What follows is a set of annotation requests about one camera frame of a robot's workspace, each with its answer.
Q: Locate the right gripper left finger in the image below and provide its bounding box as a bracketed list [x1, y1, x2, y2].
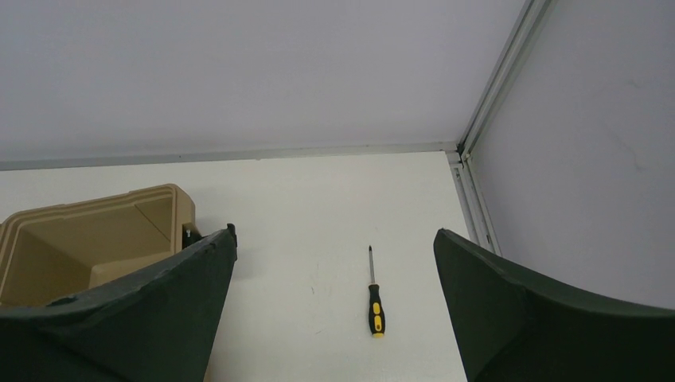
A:
[1, 224, 237, 381]

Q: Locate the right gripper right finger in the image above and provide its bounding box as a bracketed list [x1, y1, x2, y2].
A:
[433, 229, 674, 381]

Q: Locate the black yellow screwdriver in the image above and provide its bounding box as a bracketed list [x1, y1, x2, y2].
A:
[368, 246, 385, 338]

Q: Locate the tan plastic toolbox bin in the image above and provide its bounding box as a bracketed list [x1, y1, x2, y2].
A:
[1, 184, 199, 308]

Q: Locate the black rear toolbox latch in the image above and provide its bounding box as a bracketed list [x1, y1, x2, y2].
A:
[181, 228, 203, 249]

